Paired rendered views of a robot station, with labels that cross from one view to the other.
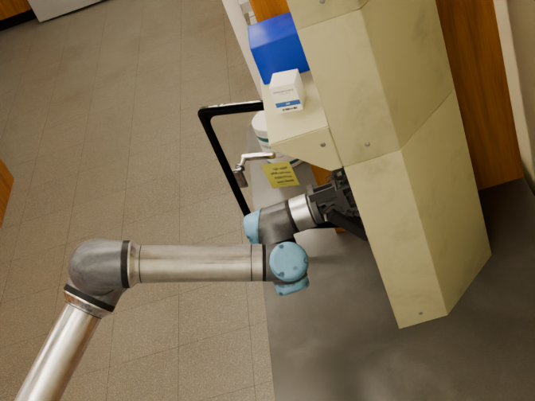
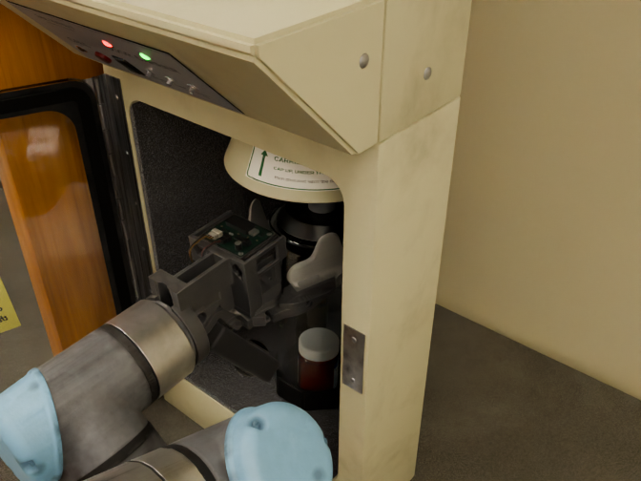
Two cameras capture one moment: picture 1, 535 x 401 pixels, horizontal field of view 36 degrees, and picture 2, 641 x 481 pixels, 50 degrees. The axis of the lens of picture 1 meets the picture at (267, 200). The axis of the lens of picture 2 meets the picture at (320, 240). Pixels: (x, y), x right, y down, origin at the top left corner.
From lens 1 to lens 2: 1.32 m
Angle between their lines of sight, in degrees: 48
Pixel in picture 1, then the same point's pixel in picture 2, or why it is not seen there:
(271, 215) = (87, 373)
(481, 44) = not seen: hidden behind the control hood
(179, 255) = not seen: outside the picture
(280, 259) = (276, 466)
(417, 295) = (395, 454)
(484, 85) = not seen: hidden behind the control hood
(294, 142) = (314, 42)
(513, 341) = (548, 469)
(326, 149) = (366, 77)
